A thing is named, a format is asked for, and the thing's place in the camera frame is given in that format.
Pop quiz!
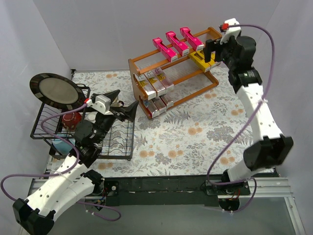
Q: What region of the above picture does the yellow Be You toothpaste box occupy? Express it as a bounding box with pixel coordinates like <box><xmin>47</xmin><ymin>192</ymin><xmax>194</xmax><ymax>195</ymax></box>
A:
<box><xmin>188</xmin><ymin>51</ymin><xmax>211</xmax><ymax>72</ymax></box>

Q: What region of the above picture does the pink Be You toothpaste box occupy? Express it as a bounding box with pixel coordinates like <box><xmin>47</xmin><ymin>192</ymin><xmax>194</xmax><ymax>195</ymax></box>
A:
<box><xmin>180</xmin><ymin>27</ymin><xmax>204</xmax><ymax>51</ymax></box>

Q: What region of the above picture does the silver gold R&O box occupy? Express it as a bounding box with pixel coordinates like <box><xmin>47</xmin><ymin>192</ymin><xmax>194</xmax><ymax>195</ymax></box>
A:
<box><xmin>134</xmin><ymin>74</ymin><xmax>157</xmax><ymax>100</ymax></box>

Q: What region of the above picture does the silver R&O Ice Mint box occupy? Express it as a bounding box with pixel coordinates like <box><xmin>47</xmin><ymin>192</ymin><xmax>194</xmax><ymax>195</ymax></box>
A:
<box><xmin>160</xmin><ymin>94</ymin><xmax>174</xmax><ymax>109</ymax></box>

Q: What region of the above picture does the white gold R&O box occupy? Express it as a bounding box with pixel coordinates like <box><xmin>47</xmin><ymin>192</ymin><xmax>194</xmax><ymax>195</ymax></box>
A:
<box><xmin>144</xmin><ymin>70</ymin><xmax>166</xmax><ymax>96</ymax></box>

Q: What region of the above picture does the small pink toothpaste box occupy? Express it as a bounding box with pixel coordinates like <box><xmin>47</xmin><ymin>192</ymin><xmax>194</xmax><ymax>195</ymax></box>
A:
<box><xmin>152</xmin><ymin>37</ymin><xmax>178</xmax><ymax>62</ymax></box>

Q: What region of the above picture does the silver red R&O box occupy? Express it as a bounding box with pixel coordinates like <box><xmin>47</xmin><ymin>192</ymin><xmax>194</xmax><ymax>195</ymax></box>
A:
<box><xmin>152</xmin><ymin>97</ymin><xmax>167</xmax><ymax>115</ymax></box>

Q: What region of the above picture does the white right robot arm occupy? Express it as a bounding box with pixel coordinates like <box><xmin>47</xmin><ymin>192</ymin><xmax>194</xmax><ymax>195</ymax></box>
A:
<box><xmin>203</xmin><ymin>36</ymin><xmax>293</xmax><ymax>195</ymax></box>

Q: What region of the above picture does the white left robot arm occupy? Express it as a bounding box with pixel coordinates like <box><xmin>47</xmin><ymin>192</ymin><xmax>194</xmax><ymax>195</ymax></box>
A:
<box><xmin>13</xmin><ymin>90</ymin><xmax>139</xmax><ymax>235</ymax></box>

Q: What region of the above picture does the wooden three-tier shelf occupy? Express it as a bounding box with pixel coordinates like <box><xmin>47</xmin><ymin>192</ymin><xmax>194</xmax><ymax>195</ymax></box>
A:
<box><xmin>128</xmin><ymin>27</ymin><xmax>221</xmax><ymax>119</ymax></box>

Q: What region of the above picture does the cream ceramic mug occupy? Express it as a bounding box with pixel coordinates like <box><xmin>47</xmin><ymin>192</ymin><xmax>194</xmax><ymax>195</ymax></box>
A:
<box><xmin>115</xmin><ymin>100</ymin><xmax>124</xmax><ymax>107</ymax></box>

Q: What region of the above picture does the red ceramic cup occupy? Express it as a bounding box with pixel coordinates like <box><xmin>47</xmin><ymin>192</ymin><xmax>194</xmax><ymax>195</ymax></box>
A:
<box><xmin>62</xmin><ymin>112</ymin><xmax>82</xmax><ymax>131</ymax></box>

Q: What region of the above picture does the orange gold toothpaste box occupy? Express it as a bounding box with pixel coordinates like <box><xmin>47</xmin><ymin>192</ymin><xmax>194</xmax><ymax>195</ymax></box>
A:
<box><xmin>152</xmin><ymin>68</ymin><xmax>174</xmax><ymax>93</ymax></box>

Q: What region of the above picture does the blue cup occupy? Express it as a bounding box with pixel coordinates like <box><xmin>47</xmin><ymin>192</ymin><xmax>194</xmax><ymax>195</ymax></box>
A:
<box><xmin>52</xmin><ymin>139</ymin><xmax>72</xmax><ymax>156</ymax></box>

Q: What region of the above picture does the dark rimmed ceramic plate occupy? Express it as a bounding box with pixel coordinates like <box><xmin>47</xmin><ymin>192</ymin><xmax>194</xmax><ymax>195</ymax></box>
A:
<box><xmin>29</xmin><ymin>73</ymin><xmax>86</xmax><ymax>111</ymax></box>

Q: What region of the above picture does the floral patterned table mat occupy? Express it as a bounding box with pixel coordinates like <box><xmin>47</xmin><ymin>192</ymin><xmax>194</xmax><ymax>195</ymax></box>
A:
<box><xmin>47</xmin><ymin>67</ymin><xmax>276</xmax><ymax>177</ymax></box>

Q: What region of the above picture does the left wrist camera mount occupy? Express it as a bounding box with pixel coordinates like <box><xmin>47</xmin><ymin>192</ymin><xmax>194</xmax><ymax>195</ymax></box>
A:
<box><xmin>84</xmin><ymin>94</ymin><xmax>112</xmax><ymax>115</ymax></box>

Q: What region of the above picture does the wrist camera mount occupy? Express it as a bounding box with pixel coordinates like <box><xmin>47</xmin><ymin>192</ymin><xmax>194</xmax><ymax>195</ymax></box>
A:
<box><xmin>219</xmin><ymin>18</ymin><xmax>241</xmax><ymax>45</ymax></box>
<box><xmin>84</xmin><ymin>94</ymin><xmax>112</xmax><ymax>115</ymax></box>

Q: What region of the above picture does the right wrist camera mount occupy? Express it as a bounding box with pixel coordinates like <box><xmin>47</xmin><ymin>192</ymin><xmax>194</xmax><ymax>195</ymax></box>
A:
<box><xmin>219</xmin><ymin>18</ymin><xmax>241</xmax><ymax>45</ymax></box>

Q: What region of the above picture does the black wire dish rack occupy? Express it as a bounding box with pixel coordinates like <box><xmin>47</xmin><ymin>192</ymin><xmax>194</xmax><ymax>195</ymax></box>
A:
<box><xmin>30</xmin><ymin>84</ymin><xmax>134</xmax><ymax>161</ymax></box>

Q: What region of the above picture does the aluminium frame rail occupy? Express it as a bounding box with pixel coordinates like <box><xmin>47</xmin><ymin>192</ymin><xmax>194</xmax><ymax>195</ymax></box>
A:
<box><xmin>19</xmin><ymin>176</ymin><xmax>306</xmax><ymax>235</ymax></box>

